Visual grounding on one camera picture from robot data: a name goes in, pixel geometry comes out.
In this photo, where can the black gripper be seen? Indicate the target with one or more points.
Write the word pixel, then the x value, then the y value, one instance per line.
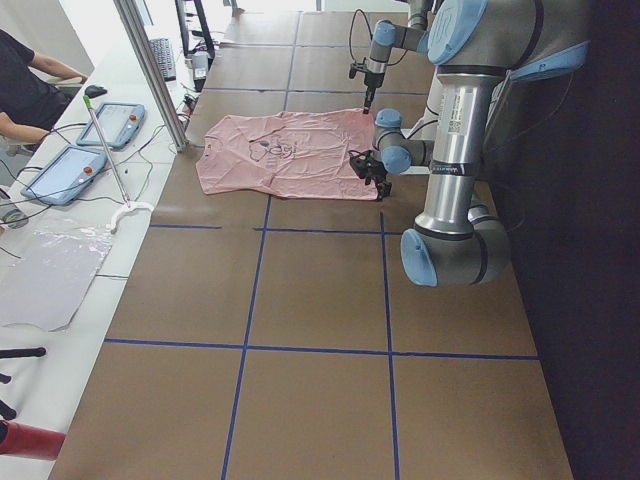
pixel 370 92
pixel 377 175

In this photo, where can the pink snoopy t-shirt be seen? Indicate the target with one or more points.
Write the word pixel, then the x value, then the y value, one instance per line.
pixel 289 155

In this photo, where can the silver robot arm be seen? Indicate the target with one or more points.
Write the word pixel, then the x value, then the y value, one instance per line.
pixel 474 46
pixel 385 37

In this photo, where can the black keyboard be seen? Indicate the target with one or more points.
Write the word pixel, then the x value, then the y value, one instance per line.
pixel 162 51

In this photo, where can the upper blue teach pendant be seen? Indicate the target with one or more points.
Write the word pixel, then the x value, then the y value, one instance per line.
pixel 120 122

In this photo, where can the blue teach pendant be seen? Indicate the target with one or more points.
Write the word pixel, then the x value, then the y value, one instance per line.
pixel 120 122
pixel 65 176

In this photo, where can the white hanger reaching pole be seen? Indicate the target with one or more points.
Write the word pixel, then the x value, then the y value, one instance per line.
pixel 129 205

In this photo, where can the black computer mouse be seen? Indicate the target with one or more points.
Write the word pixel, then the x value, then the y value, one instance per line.
pixel 93 91

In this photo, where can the lower blue teach pendant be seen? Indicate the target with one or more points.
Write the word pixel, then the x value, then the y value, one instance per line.
pixel 65 176

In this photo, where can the seated person in black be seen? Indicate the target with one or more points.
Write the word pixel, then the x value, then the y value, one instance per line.
pixel 30 106

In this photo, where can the clear plastic bag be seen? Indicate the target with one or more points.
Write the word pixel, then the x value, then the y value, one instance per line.
pixel 46 272

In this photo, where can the red fire extinguisher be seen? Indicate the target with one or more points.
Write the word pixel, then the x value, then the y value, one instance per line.
pixel 30 442

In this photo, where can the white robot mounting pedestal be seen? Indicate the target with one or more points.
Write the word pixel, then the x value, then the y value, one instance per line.
pixel 425 127

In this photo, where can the aluminium frame post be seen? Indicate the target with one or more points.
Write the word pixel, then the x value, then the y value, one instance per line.
pixel 134 27

